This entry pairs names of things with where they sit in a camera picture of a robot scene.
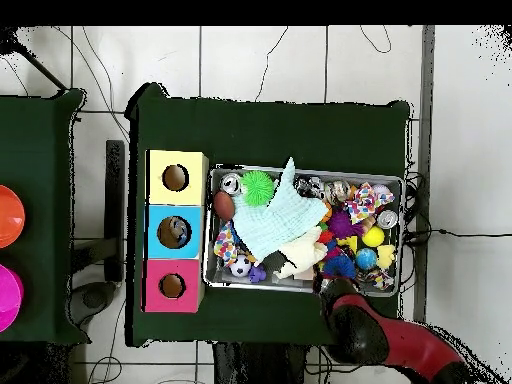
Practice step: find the cream knit cloth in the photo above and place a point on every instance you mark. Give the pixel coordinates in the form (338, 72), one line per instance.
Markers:
(304, 250)

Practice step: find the plain wooden cube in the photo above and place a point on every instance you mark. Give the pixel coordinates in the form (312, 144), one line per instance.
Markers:
(304, 275)

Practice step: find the blue spiky rubber ball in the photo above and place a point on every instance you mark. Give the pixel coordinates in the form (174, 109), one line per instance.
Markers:
(340, 267)

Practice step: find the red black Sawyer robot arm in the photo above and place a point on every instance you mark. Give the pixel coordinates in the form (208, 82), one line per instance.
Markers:
(412, 348)

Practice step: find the wooden box with three holes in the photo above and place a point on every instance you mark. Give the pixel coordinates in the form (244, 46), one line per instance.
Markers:
(192, 192)

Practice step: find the shallow clear mesh bin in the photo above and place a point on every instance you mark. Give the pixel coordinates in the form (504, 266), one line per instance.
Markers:
(256, 286)

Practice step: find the mint green knit cloth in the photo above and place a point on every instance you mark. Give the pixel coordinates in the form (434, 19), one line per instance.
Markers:
(276, 224)

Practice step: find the green spiky rubber ball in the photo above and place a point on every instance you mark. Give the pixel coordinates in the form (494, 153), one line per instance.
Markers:
(257, 187)

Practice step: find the small brown football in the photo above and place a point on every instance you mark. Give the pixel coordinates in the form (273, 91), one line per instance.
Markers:
(223, 206)

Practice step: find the plain silver can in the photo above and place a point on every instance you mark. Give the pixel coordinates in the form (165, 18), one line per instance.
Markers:
(230, 184)

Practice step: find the colourful dotted cloth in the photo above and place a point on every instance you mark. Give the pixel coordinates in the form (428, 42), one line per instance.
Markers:
(224, 244)

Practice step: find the small black white soccer ball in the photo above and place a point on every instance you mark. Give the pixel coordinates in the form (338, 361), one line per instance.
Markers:
(240, 266)

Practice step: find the black printed can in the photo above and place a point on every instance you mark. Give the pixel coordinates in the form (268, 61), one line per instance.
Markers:
(308, 187)

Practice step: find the dark green tablecloth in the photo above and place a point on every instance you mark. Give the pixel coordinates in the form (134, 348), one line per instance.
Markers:
(280, 132)
(40, 140)

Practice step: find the globe print ball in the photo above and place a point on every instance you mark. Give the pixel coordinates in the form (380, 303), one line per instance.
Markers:
(366, 258)

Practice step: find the black upright panel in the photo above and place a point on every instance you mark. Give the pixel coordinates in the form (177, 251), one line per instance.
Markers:
(115, 200)

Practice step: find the orange bowl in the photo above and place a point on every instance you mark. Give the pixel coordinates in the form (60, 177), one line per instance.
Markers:
(10, 216)

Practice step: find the pink bowl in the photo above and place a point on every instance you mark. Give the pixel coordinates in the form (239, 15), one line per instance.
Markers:
(10, 298)

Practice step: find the black tripod pole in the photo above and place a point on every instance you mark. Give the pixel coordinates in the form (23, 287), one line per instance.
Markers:
(8, 42)

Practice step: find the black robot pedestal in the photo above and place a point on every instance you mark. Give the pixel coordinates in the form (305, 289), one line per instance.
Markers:
(260, 368)

